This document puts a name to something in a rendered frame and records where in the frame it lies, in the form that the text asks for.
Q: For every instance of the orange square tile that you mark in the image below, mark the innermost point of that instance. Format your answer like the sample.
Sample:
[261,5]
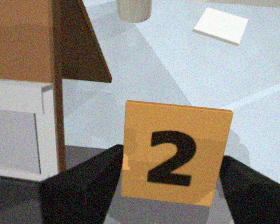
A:
[173,152]

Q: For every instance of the brown board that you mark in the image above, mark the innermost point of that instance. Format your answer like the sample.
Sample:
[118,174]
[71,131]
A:
[41,42]

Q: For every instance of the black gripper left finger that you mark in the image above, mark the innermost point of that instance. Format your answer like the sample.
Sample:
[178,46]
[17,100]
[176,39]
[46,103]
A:
[79,195]

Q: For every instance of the grey cylindrical container with tan lid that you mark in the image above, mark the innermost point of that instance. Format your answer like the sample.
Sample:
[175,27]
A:
[134,11]

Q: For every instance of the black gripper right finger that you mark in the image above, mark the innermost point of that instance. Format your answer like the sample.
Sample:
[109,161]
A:
[252,197]

